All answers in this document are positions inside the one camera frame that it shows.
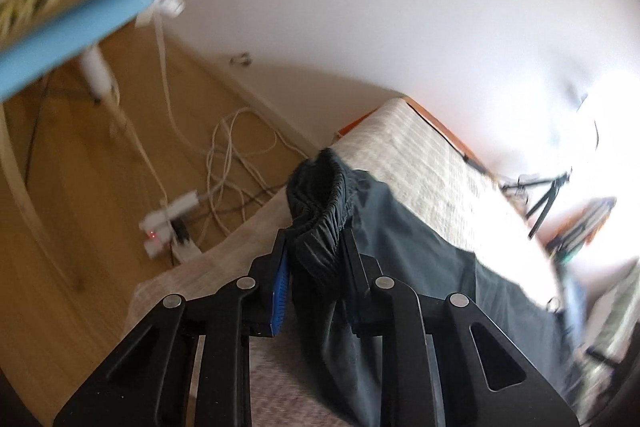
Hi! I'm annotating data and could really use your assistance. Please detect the folded silver tripod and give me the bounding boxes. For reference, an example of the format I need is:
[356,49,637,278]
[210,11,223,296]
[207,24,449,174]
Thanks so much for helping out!
[547,197,618,265]

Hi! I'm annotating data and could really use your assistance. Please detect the small black tripod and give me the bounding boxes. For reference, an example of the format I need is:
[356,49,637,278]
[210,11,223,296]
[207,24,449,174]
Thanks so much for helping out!
[502,169,573,240]

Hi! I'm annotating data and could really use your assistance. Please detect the black pants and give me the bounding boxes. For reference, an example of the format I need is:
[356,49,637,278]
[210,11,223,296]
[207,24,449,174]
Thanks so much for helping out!
[286,148,583,427]

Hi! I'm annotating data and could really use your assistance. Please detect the white power strip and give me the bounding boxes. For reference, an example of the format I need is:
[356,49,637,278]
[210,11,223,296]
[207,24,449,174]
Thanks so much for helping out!
[140,189,203,263]

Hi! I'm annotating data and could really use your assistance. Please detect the green striped pillow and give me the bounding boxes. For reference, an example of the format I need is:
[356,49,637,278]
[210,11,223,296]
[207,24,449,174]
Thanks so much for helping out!
[575,267,640,413]

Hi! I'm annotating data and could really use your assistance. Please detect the white ring light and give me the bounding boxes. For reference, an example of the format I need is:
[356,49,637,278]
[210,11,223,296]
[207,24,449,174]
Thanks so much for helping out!
[570,72,640,188]

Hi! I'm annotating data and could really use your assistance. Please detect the checked bed blanket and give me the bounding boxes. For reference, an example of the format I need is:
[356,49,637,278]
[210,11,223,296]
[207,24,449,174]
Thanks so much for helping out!
[127,97,566,427]

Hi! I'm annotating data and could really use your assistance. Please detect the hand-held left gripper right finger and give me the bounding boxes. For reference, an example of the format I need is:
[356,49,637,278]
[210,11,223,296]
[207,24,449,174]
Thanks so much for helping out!
[341,229,581,427]

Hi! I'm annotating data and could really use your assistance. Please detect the blue chair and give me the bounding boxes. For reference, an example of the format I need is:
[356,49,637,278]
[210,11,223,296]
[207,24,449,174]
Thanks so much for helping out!
[0,0,156,142]

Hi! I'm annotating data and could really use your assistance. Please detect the tangled white cables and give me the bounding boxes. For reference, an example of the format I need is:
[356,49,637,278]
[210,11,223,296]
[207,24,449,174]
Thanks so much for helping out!
[205,107,311,238]

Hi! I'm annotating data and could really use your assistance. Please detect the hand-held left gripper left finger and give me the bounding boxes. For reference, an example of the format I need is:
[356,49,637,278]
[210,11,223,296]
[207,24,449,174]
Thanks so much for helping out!
[52,229,291,427]

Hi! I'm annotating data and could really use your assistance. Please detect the folded blue jeans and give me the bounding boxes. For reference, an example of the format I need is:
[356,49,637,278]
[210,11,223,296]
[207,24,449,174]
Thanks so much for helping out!
[560,272,588,348]

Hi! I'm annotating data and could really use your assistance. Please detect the white lamp cable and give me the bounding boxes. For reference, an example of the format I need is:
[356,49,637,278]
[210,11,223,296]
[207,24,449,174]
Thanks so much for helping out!
[155,14,211,208]

